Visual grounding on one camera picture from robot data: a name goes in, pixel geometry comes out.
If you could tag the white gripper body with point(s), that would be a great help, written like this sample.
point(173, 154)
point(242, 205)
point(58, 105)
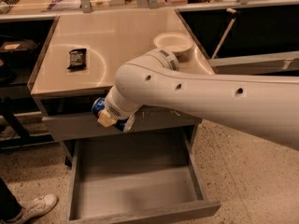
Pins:
point(114, 110)

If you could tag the white ceramic bowl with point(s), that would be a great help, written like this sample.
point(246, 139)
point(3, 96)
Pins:
point(177, 43)

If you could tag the white sneaker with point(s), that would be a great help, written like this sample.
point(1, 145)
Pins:
point(37, 207)

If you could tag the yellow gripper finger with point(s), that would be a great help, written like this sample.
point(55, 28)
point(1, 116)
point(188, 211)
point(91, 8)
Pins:
point(105, 119)

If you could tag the dark trouser leg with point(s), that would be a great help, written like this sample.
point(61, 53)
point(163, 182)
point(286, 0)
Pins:
point(10, 209)

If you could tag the open grey middle drawer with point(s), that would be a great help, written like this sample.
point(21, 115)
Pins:
point(136, 178)

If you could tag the closed grey top drawer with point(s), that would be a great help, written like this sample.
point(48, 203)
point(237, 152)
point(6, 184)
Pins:
point(84, 125)

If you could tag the grey cabinet with counter top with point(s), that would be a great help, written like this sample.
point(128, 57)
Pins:
point(111, 38)

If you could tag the blue pepsi can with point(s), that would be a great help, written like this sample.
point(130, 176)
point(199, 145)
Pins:
point(123, 125)

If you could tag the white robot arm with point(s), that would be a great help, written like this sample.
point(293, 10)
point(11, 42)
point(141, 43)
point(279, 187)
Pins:
point(263, 106)

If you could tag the black snack bar wrapper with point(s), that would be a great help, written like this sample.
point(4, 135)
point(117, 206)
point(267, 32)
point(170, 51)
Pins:
point(77, 59)

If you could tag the black bag on left shelf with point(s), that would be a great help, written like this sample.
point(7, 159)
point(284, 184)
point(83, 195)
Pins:
point(19, 53)

